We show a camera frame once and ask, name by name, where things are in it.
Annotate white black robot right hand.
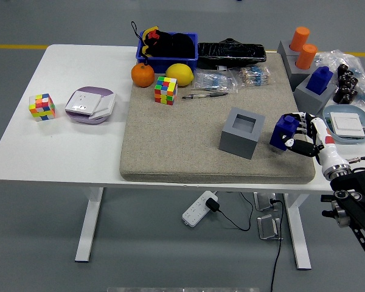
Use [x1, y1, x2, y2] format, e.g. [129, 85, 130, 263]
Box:
[280, 111, 349, 173]

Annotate blue square seal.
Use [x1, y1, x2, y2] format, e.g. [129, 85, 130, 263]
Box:
[269, 114, 301, 152]
[306, 66, 335, 95]

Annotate grey square seal holder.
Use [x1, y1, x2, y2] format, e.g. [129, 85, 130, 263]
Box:
[218, 106, 266, 161]
[294, 75, 338, 120]

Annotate grey round seal holder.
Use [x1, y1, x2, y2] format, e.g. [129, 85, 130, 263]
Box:
[277, 40, 302, 61]
[284, 53, 319, 91]

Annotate orange cylinder seal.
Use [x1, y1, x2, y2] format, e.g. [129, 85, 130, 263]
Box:
[295, 43, 319, 70]
[289, 26, 311, 52]

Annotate light blue tray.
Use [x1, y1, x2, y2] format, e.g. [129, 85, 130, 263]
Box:
[322, 105, 365, 145]

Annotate clear plastic bag pile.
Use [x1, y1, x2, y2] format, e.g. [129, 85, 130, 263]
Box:
[316, 50, 365, 107]

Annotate white table leg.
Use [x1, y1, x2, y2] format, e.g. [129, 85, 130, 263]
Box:
[283, 193, 313, 270]
[75, 187, 105, 263]

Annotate clear bag tan resistors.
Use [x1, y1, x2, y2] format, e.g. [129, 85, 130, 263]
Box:
[231, 65, 274, 88]

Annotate black clear pen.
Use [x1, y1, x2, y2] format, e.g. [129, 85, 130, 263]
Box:
[181, 92, 229, 100]

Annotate black plug adapter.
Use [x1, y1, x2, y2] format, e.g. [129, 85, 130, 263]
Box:
[206, 197, 220, 213]

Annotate clear bag blue resistors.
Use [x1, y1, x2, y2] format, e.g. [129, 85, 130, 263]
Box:
[190, 68, 240, 94]

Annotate black wrapped long box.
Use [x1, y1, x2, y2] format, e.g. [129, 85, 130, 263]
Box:
[196, 38, 268, 70]

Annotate white power strip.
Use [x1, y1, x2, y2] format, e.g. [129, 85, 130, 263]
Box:
[181, 190, 219, 228]

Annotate grey-brown mat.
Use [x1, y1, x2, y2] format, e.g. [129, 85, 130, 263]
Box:
[119, 53, 316, 185]

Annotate yellow lemon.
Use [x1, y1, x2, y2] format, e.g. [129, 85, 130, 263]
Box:
[165, 63, 195, 86]

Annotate colourful puzzle cube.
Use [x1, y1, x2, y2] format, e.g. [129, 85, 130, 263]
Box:
[154, 75, 179, 106]
[29, 92, 57, 122]

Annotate blue plastic bin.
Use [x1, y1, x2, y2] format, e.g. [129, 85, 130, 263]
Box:
[135, 31, 199, 75]

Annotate black cloth pouch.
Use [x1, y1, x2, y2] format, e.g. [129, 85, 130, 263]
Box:
[145, 29, 196, 58]

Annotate orange fruit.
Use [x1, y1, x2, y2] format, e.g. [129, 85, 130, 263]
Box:
[131, 63, 156, 88]

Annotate yellow red toy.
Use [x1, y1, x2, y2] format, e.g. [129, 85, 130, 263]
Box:
[141, 26, 161, 57]

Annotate purple plate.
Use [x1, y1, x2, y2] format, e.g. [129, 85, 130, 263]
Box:
[65, 86, 116, 125]

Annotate metal bracket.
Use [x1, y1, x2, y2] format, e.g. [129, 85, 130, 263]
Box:
[257, 214, 283, 241]
[253, 192, 279, 212]

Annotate long black floor cable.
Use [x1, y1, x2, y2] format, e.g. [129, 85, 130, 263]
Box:
[269, 198, 285, 292]

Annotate thin black adapter cable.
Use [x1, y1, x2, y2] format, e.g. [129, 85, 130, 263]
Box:
[215, 192, 255, 232]

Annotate black strap loop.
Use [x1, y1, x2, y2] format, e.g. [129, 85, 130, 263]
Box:
[130, 21, 144, 40]

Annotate white wall switch panel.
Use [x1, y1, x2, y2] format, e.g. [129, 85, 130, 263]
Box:
[88, 93, 117, 120]

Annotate white wall socket panel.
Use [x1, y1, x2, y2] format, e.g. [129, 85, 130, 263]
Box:
[64, 91, 103, 116]

